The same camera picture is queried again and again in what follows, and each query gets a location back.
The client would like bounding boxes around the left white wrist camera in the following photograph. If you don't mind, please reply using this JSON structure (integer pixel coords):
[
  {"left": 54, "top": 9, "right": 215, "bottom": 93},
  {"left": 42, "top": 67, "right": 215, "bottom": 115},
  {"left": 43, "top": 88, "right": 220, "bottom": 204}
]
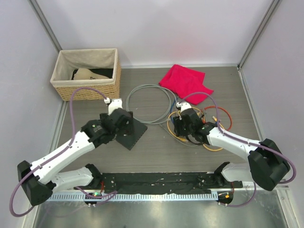
[{"left": 104, "top": 97, "right": 123, "bottom": 115}]

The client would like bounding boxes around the pink folded cloth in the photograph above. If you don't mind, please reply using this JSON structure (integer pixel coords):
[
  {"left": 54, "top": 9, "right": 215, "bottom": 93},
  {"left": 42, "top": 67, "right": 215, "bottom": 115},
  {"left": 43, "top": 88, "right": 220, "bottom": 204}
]
[{"left": 159, "top": 64, "right": 214, "bottom": 99}]

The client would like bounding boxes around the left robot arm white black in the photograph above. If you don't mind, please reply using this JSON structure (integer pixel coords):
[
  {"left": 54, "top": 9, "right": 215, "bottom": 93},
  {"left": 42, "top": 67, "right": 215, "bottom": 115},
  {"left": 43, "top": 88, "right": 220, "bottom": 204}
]
[{"left": 17, "top": 108, "right": 133, "bottom": 206}]

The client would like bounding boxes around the black ethernet cable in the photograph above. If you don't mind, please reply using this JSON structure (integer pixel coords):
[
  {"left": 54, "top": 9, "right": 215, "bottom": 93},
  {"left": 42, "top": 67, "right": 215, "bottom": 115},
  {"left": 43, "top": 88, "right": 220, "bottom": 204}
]
[{"left": 182, "top": 134, "right": 207, "bottom": 145}]

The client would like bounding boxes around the black network switch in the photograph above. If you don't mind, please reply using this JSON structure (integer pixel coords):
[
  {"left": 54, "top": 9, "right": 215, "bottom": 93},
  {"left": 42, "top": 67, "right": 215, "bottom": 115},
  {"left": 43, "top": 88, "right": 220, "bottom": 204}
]
[{"left": 115, "top": 119, "right": 147, "bottom": 150}]

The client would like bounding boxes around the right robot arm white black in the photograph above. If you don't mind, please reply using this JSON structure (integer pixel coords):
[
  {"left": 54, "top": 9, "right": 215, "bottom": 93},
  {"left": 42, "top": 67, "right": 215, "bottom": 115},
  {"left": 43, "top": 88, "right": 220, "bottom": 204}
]
[{"left": 173, "top": 108, "right": 290, "bottom": 191}]

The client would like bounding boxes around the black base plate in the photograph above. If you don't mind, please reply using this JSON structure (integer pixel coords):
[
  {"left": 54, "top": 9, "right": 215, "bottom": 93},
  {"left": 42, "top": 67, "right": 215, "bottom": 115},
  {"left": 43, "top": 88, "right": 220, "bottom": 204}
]
[{"left": 75, "top": 171, "right": 244, "bottom": 194}]

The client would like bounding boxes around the blue ethernet cable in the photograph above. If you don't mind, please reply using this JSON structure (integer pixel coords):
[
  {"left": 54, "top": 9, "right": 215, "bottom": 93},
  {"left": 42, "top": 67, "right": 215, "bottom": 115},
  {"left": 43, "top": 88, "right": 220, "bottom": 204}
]
[{"left": 170, "top": 96, "right": 181, "bottom": 117}]

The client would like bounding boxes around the grey ethernet cable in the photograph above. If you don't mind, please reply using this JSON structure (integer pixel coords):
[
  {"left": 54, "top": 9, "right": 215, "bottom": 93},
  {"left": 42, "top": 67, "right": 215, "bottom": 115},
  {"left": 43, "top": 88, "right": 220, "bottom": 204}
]
[{"left": 125, "top": 84, "right": 200, "bottom": 147}]

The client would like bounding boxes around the wicker basket with liner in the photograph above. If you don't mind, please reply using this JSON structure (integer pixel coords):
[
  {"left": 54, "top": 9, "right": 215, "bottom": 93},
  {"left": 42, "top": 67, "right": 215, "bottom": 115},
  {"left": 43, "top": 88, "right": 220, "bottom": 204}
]
[{"left": 50, "top": 48, "right": 121, "bottom": 101}]

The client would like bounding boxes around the orange red ethernet cable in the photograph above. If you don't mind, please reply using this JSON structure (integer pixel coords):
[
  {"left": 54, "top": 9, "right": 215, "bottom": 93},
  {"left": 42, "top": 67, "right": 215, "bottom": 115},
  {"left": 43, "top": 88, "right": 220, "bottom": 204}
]
[{"left": 201, "top": 106, "right": 233, "bottom": 130}]

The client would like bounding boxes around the white slotted cable duct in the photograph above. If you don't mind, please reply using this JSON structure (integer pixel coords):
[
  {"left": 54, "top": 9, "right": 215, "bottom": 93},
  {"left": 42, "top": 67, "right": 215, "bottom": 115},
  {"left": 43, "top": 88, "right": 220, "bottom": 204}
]
[{"left": 48, "top": 192, "right": 218, "bottom": 204}]

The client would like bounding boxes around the beige cloth in basket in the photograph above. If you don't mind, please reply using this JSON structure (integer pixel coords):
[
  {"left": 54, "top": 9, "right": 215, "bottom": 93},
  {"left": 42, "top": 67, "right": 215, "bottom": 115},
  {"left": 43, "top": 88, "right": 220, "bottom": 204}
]
[{"left": 72, "top": 68, "right": 113, "bottom": 80}]

